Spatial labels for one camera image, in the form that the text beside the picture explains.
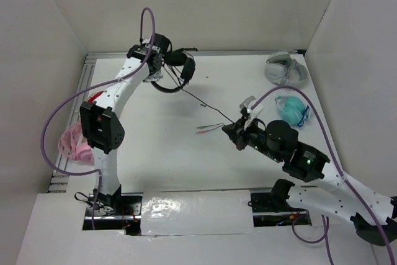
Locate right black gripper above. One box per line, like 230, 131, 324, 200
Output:
221, 114, 282, 162

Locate black headphone cable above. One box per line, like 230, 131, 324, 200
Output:
163, 63, 236, 135

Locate black headphones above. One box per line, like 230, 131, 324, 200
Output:
151, 47, 198, 94

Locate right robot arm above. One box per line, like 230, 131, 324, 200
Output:
222, 118, 396, 246

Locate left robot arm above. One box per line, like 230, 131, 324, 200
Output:
80, 34, 171, 215

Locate teal headphones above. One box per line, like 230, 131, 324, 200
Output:
275, 96, 310, 128

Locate red headphones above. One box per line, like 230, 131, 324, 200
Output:
87, 91, 103, 104

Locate grey white headphones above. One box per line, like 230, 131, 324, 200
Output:
265, 52, 309, 89

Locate pink headphones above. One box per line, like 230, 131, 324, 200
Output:
58, 120, 94, 164

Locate white taped cover sheet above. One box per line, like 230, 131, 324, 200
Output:
140, 190, 254, 236

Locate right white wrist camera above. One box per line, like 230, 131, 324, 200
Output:
239, 96, 264, 130

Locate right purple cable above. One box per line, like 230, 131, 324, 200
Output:
254, 86, 395, 265

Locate purple cable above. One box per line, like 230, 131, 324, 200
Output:
254, 86, 395, 265
41, 7, 156, 231

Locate aluminium rail frame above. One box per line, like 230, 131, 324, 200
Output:
46, 49, 306, 194

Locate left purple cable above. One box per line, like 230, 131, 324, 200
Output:
41, 7, 156, 231

